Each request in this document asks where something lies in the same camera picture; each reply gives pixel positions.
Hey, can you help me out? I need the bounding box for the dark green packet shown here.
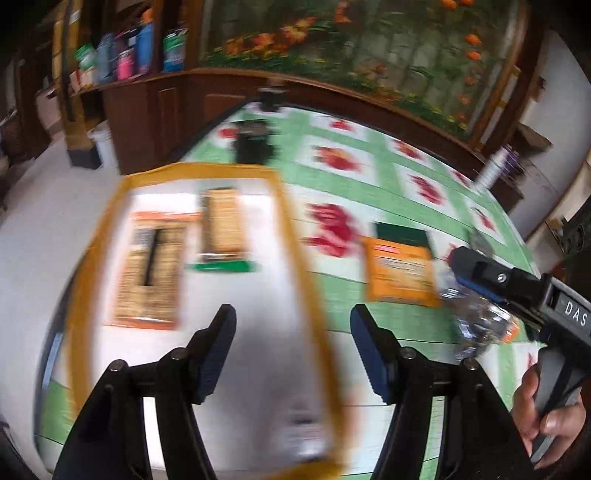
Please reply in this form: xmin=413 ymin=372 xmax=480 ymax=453
xmin=373 ymin=222 xmax=432 ymax=250

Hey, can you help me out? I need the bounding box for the clear crinkly snack packet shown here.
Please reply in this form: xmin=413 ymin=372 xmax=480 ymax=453
xmin=436 ymin=272 xmax=520 ymax=361

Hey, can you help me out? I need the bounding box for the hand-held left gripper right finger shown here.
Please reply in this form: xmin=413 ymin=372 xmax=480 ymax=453
xmin=349 ymin=304 xmax=546 ymax=480

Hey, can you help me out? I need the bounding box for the yellow cardboard box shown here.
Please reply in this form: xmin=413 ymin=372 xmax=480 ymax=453
xmin=67 ymin=161 xmax=345 ymax=478

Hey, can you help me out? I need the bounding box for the wooden cabinet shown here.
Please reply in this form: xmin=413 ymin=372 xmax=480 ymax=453
xmin=102 ymin=68 xmax=525 ymax=210

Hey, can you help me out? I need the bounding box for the yellow display cabinet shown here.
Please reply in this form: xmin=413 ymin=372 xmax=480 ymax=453
xmin=51 ymin=0 xmax=102 ymax=168

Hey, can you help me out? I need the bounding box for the pale blue bottle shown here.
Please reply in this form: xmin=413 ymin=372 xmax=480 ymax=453
xmin=96 ymin=32 xmax=117 ymax=84

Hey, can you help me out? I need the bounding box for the white bucket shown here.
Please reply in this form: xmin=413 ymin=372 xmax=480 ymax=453
xmin=88 ymin=122 xmax=118 ymax=169

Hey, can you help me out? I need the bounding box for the large orange cracker packet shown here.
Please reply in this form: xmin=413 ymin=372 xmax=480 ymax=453
xmin=104 ymin=210 xmax=190 ymax=330

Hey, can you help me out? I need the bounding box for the bright green snack packet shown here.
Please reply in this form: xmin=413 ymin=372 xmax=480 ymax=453
xmin=185 ymin=261 xmax=259 ymax=274

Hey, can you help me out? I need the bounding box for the orange rectangular snack packet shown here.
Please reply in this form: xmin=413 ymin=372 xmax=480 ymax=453
xmin=365 ymin=237 xmax=439 ymax=308

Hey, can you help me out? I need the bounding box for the small black holder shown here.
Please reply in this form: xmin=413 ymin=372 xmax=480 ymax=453
xmin=259 ymin=85 xmax=289 ymax=112

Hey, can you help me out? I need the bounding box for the pink bottle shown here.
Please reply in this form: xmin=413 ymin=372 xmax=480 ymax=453
xmin=115 ymin=50 xmax=134 ymax=81

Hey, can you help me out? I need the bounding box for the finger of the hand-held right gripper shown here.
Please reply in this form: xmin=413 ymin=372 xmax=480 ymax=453
xmin=447 ymin=246 xmax=552 ymax=308

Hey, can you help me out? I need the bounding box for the green and blue packet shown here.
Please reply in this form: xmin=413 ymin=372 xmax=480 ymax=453
xmin=161 ymin=28 xmax=188 ymax=72

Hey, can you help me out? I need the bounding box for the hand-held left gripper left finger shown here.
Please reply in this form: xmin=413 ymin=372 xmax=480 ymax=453
xmin=51 ymin=304 xmax=238 ymax=480

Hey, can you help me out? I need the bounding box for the green packet on shelf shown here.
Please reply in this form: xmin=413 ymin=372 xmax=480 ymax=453
xmin=74 ymin=44 xmax=98 ymax=86

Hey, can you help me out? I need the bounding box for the white spray bottle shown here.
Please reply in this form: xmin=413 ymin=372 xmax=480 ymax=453
xmin=475 ymin=148 xmax=506 ymax=190

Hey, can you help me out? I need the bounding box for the person's right hand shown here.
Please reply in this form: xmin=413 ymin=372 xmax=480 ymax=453
xmin=512 ymin=364 xmax=591 ymax=469

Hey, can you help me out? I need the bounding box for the black box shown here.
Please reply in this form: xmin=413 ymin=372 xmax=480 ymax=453
xmin=231 ymin=119 xmax=278 ymax=164

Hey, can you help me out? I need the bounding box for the green fruit print tablecloth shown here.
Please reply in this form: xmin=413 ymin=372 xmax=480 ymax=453
xmin=37 ymin=104 xmax=543 ymax=480

